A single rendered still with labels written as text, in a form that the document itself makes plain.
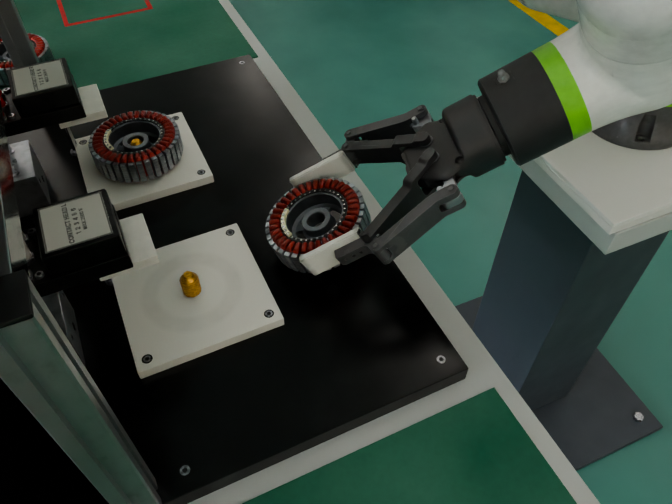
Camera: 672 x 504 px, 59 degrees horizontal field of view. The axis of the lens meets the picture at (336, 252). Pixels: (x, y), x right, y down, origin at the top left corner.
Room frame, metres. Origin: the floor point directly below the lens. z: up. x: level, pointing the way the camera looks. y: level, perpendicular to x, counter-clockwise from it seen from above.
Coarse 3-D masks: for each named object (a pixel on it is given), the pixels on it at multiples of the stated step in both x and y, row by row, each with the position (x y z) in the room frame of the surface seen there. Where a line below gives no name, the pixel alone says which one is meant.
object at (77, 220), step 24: (96, 192) 0.38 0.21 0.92; (48, 216) 0.35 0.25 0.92; (72, 216) 0.35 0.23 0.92; (96, 216) 0.35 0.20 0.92; (48, 240) 0.33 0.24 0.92; (72, 240) 0.33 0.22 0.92; (96, 240) 0.33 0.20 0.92; (120, 240) 0.33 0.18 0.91; (144, 240) 0.36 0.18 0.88; (48, 264) 0.31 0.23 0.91; (72, 264) 0.31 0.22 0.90; (96, 264) 0.32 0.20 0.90; (120, 264) 0.33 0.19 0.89; (144, 264) 0.34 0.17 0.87; (48, 288) 0.30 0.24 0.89
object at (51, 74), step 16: (32, 64) 0.59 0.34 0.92; (48, 64) 0.59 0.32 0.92; (64, 64) 0.59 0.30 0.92; (16, 80) 0.56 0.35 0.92; (32, 80) 0.56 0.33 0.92; (48, 80) 0.56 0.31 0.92; (64, 80) 0.56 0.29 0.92; (16, 96) 0.53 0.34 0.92; (32, 96) 0.53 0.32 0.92; (48, 96) 0.54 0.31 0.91; (64, 96) 0.55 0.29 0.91; (80, 96) 0.59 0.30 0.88; (96, 96) 0.59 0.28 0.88; (16, 112) 0.54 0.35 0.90; (32, 112) 0.53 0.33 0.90; (48, 112) 0.54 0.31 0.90; (64, 112) 0.54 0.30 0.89; (80, 112) 0.55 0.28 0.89; (96, 112) 0.56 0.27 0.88; (16, 128) 0.52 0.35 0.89; (32, 128) 0.53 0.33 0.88
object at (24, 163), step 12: (12, 144) 0.57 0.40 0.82; (24, 144) 0.57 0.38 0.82; (12, 156) 0.55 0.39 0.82; (24, 156) 0.55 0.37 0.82; (36, 156) 0.58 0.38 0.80; (24, 168) 0.53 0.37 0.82; (36, 168) 0.54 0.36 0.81; (24, 180) 0.51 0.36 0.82; (36, 180) 0.51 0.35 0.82; (24, 192) 0.51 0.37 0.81; (36, 192) 0.51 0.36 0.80; (48, 192) 0.54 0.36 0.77; (24, 204) 0.50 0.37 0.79; (36, 204) 0.51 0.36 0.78; (24, 216) 0.50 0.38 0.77
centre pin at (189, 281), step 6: (186, 276) 0.38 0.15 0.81; (192, 276) 0.38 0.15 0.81; (180, 282) 0.38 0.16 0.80; (186, 282) 0.37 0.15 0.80; (192, 282) 0.37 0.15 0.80; (198, 282) 0.38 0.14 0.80; (186, 288) 0.37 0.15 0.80; (192, 288) 0.37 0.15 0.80; (198, 288) 0.38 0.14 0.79; (186, 294) 0.37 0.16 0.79; (192, 294) 0.37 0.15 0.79; (198, 294) 0.38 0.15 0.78
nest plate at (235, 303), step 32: (160, 256) 0.43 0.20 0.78; (192, 256) 0.43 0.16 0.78; (224, 256) 0.43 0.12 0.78; (128, 288) 0.38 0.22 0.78; (160, 288) 0.38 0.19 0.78; (224, 288) 0.38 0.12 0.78; (256, 288) 0.38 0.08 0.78; (128, 320) 0.34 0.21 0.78; (160, 320) 0.34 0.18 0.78; (192, 320) 0.34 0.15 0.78; (224, 320) 0.34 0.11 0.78; (256, 320) 0.34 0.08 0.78; (160, 352) 0.30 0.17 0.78; (192, 352) 0.30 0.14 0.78
